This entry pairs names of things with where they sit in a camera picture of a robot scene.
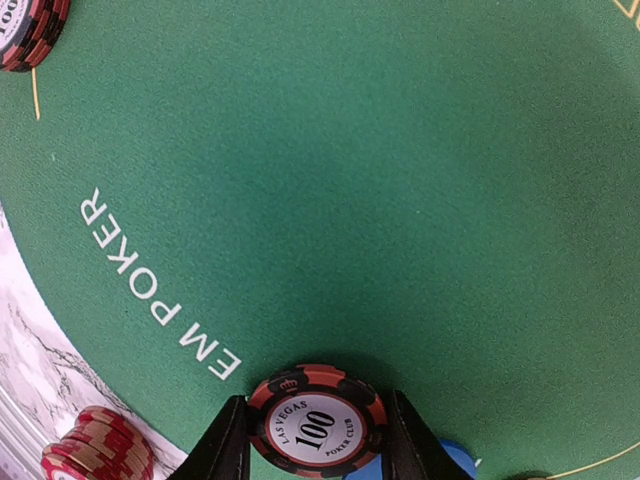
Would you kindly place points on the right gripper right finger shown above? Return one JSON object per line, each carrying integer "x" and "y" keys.
{"x": 411, "y": 450}

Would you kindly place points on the red yellow 5 chip stack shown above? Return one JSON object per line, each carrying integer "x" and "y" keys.
{"x": 102, "y": 445}

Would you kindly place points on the round green poker mat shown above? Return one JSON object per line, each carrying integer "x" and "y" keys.
{"x": 436, "y": 196}

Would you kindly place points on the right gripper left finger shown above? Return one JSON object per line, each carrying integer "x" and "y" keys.
{"x": 223, "y": 452}

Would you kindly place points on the black 100 chips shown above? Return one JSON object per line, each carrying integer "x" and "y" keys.
{"x": 29, "y": 31}
{"x": 316, "y": 421}

